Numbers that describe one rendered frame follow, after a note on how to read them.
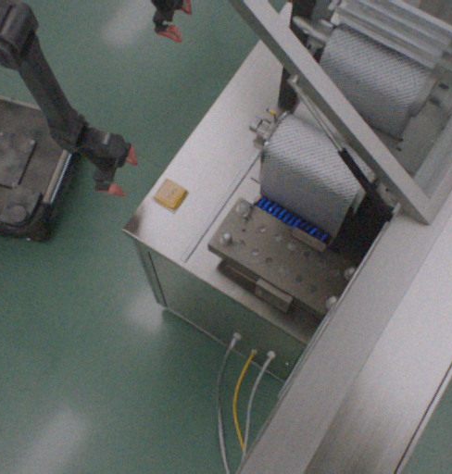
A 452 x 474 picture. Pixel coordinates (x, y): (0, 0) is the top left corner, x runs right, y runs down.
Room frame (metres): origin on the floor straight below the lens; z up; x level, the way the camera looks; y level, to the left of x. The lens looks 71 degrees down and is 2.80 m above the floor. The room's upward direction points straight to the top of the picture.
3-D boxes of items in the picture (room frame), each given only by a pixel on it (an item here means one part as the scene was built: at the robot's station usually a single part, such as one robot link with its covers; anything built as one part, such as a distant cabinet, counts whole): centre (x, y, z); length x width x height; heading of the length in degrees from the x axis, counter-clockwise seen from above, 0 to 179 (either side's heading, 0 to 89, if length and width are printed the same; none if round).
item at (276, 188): (0.68, -0.19, 1.11); 0.23 x 0.01 x 0.18; 58
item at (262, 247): (0.56, -0.16, 1.00); 0.40 x 0.16 x 0.06; 58
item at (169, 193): (0.79, 0.16, 0.91); 0.07 x 0.07 x 0.02; 58
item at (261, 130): (0.85, -0.11, 1.05); 0.06 x 0.05 x 0.31; 58
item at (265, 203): (0.66, -0.18, 1.03); 0.21 x 0.04 x 0.03; 58
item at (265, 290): (0.47, -0.13, 0.96); 0.10 x 0.03 x 0.11; 58
